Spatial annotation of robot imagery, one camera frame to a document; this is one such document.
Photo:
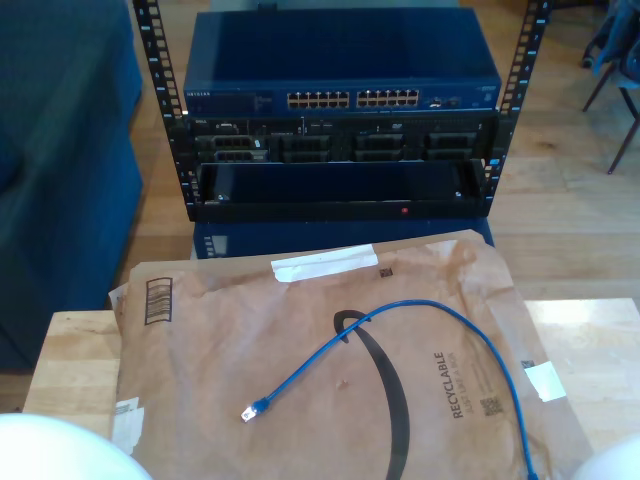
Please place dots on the blue equipment case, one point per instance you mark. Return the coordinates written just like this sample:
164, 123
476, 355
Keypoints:
300, 237

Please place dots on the white tape strip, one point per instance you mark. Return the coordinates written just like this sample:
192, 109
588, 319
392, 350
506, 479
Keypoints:
320, 262

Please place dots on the black rack shelf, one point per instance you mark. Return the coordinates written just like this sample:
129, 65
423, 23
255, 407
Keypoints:
325, 210

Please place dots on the black rack server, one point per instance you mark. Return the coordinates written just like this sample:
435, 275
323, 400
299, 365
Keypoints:
345, 130

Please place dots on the brown paper mailer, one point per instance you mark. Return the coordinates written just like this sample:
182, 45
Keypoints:
250, 350

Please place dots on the black perforated rack upright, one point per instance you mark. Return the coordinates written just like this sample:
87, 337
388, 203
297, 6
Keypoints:
160, 65
522, 55

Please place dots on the white square sticker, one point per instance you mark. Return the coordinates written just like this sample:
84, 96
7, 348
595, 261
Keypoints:
545, 380

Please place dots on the blue sofa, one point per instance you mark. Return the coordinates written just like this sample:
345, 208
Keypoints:
60, 175

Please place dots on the white shipping label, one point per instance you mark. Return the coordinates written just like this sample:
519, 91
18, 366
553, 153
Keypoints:
127, 430

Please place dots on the chair with blue fabric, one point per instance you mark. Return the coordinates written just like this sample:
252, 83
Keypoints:
612, 35

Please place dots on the blue network switch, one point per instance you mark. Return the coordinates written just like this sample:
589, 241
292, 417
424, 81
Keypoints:
340, 50

